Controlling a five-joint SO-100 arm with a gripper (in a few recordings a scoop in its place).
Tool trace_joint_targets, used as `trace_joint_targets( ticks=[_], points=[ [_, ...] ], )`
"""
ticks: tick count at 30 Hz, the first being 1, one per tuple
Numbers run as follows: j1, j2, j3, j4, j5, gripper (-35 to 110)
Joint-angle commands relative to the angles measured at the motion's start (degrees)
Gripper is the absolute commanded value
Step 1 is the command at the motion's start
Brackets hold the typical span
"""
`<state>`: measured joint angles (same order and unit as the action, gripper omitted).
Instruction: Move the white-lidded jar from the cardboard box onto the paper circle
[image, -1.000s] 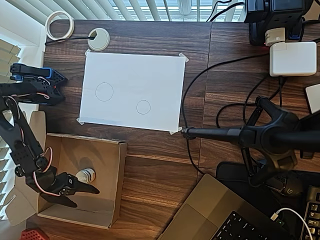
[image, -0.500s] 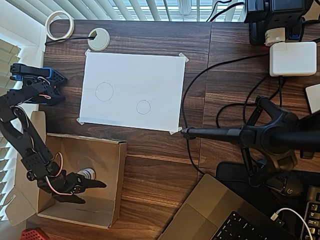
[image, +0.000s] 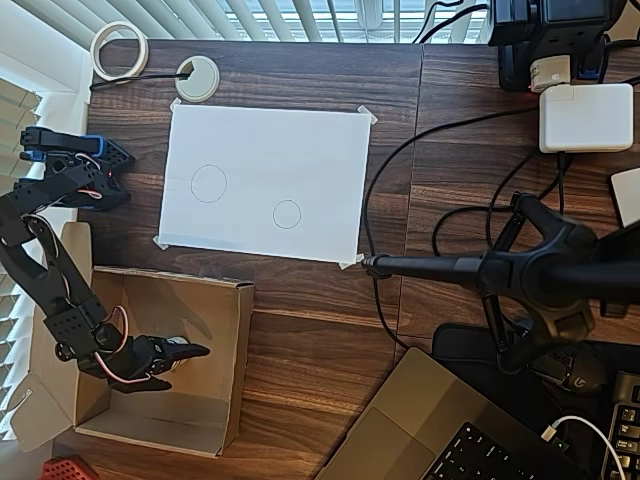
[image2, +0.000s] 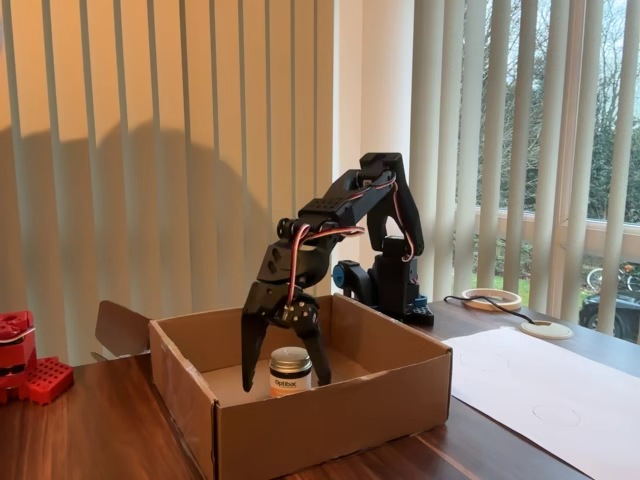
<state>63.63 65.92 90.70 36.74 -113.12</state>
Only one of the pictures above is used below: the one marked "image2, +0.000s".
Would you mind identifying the white vertical blinds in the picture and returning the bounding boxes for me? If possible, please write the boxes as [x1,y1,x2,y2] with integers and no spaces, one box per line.
[409,0,640,346]
[0,0,335,366]

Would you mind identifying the thin black cable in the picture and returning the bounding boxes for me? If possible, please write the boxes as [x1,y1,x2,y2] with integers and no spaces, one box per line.
[443,294,539,326]

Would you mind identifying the bicycle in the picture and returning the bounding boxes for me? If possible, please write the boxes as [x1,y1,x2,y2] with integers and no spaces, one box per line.
[584,263,640,296]

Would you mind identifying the masking tape roll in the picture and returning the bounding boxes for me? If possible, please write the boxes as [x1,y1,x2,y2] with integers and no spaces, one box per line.
[460,287,524,313]

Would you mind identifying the round desk cable grommet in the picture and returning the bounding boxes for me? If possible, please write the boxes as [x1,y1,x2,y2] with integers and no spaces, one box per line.
[519,319,575,341]

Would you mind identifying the open cardboard box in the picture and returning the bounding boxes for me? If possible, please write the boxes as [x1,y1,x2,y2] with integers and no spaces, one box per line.
[91,293,454,480]

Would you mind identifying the dark car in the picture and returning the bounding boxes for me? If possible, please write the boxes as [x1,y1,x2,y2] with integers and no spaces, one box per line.
[578,293,640,342]

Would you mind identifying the white paper sheet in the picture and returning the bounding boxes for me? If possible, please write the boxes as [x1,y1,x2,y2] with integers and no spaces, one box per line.
[442,325,640,480]

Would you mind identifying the round silver metal tin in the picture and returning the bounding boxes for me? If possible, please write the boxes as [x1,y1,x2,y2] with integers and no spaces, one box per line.
[268,346,314,400]

